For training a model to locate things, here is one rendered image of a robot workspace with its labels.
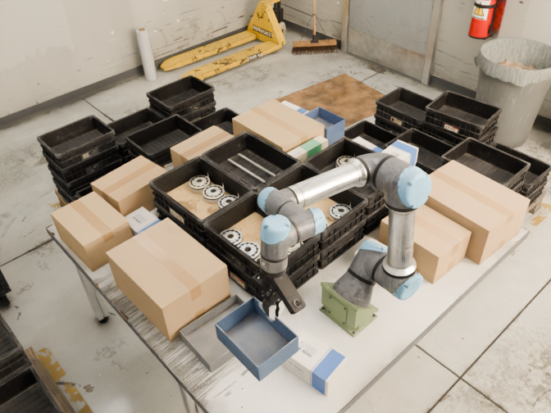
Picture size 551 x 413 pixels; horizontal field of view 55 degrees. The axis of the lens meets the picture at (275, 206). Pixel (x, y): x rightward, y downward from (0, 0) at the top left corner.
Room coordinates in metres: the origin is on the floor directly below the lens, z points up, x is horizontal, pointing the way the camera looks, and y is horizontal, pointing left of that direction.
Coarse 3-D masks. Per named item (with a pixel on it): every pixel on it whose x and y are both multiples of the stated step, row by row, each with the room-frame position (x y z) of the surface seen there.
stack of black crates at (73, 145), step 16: (64, 128) 3.01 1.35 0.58; (80, 128) 3.08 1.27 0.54; (96, 128) 3.14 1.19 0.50; (48, 144) 2.93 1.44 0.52; (64, 144) 2.97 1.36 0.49; (80, 144) 2.80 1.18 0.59; (96, 144) 2.85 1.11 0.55; (112, 144) 2.92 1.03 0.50; (48, 160) 2.83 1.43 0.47; (64, 160) 2.71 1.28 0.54; (80, 160) 2.78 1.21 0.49; (96, 160) 2.84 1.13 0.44; (112, 160) 2.91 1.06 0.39; (64, 176) 2.70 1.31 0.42; (80, 176) 2.76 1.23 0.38; (96, 176) 2.82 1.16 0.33; (64, 192) 2.76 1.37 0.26
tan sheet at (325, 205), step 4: (324, 200) 1.88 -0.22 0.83; (328, 200) 1.88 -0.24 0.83; (312, 204) 1.85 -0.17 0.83; (316, 204) 1.85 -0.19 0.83; (320, 204) 1.85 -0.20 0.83; (324, 204) 1.85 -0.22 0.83; (328, 204) 1.85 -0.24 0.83; (332, 204) 1.85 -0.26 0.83; (304, 208) 1.83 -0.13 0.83; (320, 208) 1.82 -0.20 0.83; (324, 208) 1.82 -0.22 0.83; (328, 208) 1.82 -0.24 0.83; (324, 212) 1.79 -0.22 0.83; (328, 212) 1.79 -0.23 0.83; (328, 216) 1.76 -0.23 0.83; (328, 220) 1.74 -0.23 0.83
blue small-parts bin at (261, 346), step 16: (256, 304) 1.06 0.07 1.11; (224, 320) 0.99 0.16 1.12; (240, 320) 1.03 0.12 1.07; (256, 320) 1.03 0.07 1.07; (224, 336) 0.94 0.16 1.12; (240, 336) 0.97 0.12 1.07; (256, 336) 0.97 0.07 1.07; (272, 336) 0.97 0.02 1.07; (288, 336) 0.94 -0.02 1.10; (240, 352) 0.88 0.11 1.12; (256, 352) 0.91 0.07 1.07; (272, 352) 0.91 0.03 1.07; (288, 352) 0.89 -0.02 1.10; (256, 368) 0.83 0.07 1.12; (272, 368) 0.85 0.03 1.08
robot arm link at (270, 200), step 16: (352, 160) 1.38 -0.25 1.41; (368, 160) 1.37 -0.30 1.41; (320, 176) 1.28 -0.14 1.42; (336, 176) 1.29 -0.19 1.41; (352, 176) 1.31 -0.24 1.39; (368, 176) 1.33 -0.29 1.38; (272, 192) 1.20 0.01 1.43; (288, 192) 1.20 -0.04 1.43; (304, 192) 1.21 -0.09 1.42; (320, 192) 1.23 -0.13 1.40; (336, 192) 1.27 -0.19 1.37; (272, 208) 1.15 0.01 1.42
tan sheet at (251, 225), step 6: (252, 216) 1.79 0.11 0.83; (258, 216) 1.78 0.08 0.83; (240, 222) 1.75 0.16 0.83; (246, 222) 1.75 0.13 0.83; (252, 222) 1.75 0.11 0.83; (258, 222) 1.75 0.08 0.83; (234, 228) 1.72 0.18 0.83; (246, 228) 1.71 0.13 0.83; (252, 228) 1.71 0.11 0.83; (258, 228) 1.71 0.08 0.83; (246, 234) 1.67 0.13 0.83; (252, 234) 1.67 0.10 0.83; (258, 234) 1.67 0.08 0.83; (246, 240) 1.63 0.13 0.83; (252, 240) 1.63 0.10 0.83; (258, 240) 1.63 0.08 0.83
